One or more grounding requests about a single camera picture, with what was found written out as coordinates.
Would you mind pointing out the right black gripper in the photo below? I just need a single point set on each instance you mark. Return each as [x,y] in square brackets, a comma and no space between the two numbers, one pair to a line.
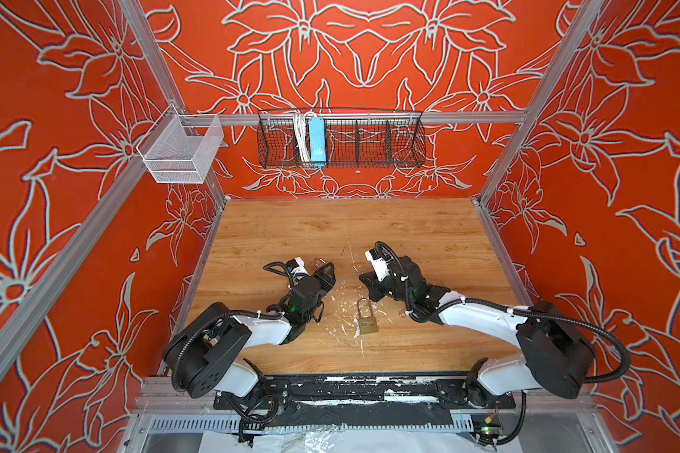
[371,284]

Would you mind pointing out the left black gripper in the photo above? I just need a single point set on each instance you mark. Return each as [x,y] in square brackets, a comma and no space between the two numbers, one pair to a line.
[319,277]

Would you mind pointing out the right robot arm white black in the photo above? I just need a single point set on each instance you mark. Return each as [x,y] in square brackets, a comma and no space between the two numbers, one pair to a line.
[552,351]

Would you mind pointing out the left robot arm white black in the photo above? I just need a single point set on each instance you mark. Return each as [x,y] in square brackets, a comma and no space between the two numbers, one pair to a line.
[204,356]

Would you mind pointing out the long-shackle brass padlock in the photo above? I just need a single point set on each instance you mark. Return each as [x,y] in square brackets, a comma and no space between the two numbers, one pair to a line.
[367,321]

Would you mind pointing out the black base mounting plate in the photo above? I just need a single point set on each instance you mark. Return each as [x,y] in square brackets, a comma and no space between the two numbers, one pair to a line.
[385,396]

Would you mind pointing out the light blue box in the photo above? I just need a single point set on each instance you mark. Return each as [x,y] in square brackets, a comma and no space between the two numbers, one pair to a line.
[316,128]

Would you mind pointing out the black wire basket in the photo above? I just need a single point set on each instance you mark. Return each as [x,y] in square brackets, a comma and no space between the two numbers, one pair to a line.
[355,139]

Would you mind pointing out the white wire basket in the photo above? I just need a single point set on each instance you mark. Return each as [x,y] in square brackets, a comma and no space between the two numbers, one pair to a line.
[181,148]

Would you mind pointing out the grey slotted cable duct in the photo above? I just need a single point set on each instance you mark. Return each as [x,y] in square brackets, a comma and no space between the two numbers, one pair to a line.
[229,423]

